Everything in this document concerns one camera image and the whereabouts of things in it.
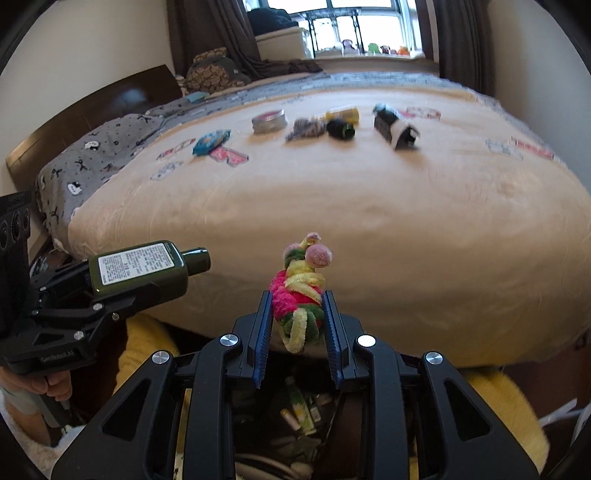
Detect dark green plastic bottle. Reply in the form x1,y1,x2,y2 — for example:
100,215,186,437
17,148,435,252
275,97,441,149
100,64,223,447
88,240,212,301

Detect blue snack packet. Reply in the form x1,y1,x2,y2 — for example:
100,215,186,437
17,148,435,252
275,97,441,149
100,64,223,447
191,128,232,157

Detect grey patterned bed sheet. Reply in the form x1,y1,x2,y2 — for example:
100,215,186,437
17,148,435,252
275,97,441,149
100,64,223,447
35,69,444,234

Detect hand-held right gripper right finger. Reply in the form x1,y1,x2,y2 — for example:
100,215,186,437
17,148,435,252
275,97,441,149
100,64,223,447
322,289,542,480

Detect beige blanket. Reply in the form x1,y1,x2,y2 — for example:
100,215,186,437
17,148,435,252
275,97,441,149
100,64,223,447
68,71,591,370

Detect pink yellow pipe cleaner toy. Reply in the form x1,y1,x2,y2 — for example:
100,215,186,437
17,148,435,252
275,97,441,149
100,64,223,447
270,231,334,354

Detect person's left hand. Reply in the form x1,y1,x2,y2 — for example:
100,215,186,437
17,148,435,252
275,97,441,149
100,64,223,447
0,367,73,403

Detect yellow fleece pants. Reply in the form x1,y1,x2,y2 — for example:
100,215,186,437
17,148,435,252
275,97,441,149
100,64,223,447
113,316,553,480

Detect person's left forearm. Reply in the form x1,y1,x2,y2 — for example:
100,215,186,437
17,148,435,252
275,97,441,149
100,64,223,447
0,387,70,445

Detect dark wooden headboard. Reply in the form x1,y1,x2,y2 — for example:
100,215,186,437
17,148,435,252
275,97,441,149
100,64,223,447
5,64,184,195

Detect white cable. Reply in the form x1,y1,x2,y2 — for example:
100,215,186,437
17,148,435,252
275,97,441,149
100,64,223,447
539,398,583,445

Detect brown patterned cushion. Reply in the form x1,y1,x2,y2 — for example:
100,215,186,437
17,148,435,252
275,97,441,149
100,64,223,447
184,47,253,96

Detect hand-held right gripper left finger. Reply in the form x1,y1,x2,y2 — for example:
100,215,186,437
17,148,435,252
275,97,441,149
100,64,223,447
51,290,274,480

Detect yellow green bottle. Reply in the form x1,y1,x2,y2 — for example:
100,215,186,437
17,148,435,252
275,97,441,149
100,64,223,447
282,376,320,437

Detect window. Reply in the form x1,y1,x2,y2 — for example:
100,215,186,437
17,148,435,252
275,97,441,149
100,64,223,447
286,0,426,59

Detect black and white packet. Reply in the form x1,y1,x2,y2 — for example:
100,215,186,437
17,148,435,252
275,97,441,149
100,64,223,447
372,103,421,151

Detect dark cloth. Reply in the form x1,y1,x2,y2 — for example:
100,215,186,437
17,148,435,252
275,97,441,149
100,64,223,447
246,8,302,36

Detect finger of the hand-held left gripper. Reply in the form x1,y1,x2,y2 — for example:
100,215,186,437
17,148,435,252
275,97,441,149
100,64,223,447
31,276,189,343
28,259,94,306

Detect brown waste bin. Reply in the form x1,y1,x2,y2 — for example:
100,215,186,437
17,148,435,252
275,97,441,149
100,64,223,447
231,353,371,480

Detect grey crumpled wrapper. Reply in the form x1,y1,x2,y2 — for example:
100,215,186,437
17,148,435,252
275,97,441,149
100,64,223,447
284,117,328,142

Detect dark brown curtain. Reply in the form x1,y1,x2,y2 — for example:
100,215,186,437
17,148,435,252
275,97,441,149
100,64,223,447
433,0,496,95
165,0,324,85

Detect round metal tin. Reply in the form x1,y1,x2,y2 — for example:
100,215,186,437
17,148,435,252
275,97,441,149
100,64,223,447
251,109,287,135

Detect black crumpled pouch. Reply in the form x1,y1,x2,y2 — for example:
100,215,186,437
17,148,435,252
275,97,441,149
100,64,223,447
325,117,356,140

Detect yellow tube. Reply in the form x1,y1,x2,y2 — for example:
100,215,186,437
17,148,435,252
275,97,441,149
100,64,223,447
314,106,360,124

